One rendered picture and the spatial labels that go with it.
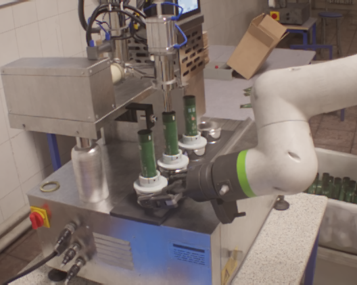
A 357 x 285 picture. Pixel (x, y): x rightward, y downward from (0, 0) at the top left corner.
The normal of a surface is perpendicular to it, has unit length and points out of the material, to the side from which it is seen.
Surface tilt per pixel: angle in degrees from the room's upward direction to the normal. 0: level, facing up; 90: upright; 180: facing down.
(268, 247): 0
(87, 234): 90
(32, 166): 90
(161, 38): 90
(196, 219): 0
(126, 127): 90
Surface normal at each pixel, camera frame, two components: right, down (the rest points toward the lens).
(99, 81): 0.89, 0.11
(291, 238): -0.08, -0.91
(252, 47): -0.44, 0.40
